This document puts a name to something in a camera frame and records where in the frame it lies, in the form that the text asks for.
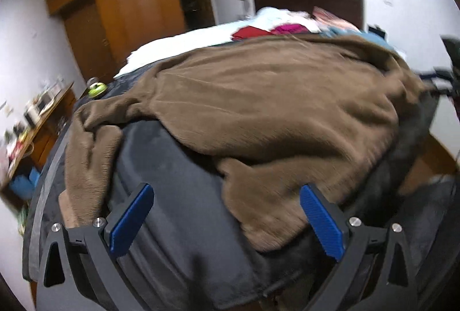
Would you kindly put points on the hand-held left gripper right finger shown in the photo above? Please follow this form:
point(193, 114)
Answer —
point(321, 221)

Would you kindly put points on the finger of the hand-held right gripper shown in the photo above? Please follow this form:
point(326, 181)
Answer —
point(433, 79)

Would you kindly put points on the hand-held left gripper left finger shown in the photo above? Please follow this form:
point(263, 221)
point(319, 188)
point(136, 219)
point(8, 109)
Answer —
point(131, 221)

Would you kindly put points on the brown fleece garment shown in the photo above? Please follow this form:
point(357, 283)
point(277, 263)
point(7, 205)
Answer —
point(269, 99)

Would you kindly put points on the black satin bed cover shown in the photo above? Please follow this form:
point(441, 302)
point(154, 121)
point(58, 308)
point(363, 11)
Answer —
point(172, 196)

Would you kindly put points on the teal fleece garment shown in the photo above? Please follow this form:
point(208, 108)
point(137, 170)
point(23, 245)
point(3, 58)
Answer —
point(359, 33)

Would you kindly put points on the blue storage box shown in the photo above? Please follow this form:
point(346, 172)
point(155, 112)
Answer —
point(25, 184)

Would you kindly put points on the pink striped cloth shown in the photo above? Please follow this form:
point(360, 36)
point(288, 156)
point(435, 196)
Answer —
point(334, 18)

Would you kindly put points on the wooden desk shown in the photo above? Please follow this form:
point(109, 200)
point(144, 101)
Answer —
point(46, 117)

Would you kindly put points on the green round toy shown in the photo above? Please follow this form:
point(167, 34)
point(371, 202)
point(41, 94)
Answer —
point(96, 90)

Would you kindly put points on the magenta garment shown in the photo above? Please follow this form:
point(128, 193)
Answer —
point(289, 29)

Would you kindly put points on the white pillow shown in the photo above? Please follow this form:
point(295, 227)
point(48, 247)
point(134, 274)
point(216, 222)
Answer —
point(276, 14)

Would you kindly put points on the wooden door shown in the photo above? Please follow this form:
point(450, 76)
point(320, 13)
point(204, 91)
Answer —
point(90, 41)

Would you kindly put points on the red garment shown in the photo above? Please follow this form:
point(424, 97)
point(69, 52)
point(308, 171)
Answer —
point(251, 33)

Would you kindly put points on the white quilt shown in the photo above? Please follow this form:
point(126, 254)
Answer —
point(187, 41)

